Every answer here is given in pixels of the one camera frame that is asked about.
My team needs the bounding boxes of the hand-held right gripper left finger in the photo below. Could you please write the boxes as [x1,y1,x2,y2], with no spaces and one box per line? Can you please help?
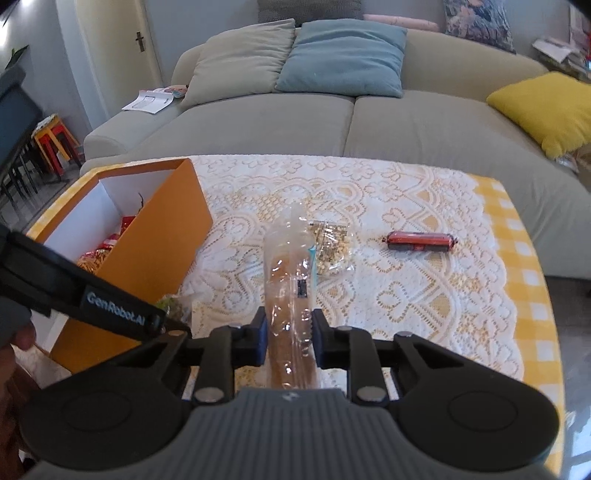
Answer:
[111,306,269,406]

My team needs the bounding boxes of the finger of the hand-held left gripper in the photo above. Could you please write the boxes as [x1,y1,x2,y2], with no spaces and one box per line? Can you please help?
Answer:
[150,316,191,341]

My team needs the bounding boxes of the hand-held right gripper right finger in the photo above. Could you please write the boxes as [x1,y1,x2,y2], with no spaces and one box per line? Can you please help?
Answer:
[311,308,495,406]

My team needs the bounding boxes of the green snack packet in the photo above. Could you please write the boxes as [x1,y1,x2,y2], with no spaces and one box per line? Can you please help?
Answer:
[154,293,192,324]

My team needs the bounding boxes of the clear biscuit packet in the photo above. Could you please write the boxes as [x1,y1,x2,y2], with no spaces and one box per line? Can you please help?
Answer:
[262,205,324,391]

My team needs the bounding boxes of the orange cardboard box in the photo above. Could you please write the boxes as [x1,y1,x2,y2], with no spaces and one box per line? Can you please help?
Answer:
[28,158,214,374]

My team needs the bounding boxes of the person's left hand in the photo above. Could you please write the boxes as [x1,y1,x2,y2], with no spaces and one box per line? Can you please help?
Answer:
[0,322,38,398]

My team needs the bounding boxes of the yellow snack bag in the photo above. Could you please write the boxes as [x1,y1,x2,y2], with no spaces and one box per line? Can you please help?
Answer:
[76,247,114,275]

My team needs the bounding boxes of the red snack packet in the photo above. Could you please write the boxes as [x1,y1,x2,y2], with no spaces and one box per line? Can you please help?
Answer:
[104,216,137,250]

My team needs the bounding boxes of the clear bag of gold candies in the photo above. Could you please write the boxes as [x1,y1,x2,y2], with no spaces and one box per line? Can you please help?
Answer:
[305,219,356,278]

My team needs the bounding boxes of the white lace tablecloth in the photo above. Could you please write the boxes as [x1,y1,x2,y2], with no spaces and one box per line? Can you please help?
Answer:
[178,154,525,402]

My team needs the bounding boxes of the black dining chair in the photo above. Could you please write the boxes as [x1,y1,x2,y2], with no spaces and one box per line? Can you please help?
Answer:
[0,138,51,208]

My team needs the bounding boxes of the red stool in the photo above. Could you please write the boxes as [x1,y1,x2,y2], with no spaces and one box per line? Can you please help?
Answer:
[39,134,84,178]

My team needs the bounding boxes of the red sausage stick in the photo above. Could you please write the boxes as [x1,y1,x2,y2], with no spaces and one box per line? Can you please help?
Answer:
[384,232,457,252]

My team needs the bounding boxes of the red and yellow stools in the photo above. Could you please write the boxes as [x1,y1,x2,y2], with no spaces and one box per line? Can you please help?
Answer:
[32,117,79,162]

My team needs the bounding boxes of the white open booklet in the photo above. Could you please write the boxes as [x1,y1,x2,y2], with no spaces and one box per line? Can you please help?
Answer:
[122,90,174,114]

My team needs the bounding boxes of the grey sofa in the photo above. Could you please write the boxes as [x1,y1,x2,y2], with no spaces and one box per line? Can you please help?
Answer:
[83,28,591,278]

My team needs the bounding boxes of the yellow checked tablecloth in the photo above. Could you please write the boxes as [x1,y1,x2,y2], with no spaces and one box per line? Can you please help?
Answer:
[25,154,566,472]

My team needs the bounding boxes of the cream door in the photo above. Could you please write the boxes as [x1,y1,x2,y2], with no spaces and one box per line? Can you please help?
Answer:
[76,0,162,132]

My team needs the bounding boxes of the beige cushion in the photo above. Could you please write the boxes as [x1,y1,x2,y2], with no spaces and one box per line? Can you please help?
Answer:
[180,18,296,109]

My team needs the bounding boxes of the yellow cushion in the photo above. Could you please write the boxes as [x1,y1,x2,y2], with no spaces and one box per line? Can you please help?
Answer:
[487,71,591,160]

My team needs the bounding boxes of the pink cushion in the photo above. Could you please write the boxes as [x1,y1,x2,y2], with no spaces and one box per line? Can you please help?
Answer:
[363,14,444,33]

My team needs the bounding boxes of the houndstooth cushion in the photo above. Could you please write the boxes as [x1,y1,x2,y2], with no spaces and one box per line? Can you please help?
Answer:
[257,0,364,26]

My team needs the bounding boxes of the patterned blue cushion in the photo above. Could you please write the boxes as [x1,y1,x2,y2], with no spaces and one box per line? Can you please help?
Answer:
[443,0,515,54]

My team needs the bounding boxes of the stack of books and papers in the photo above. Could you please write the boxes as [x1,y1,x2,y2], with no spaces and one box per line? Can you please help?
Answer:
[531,4,591,84]

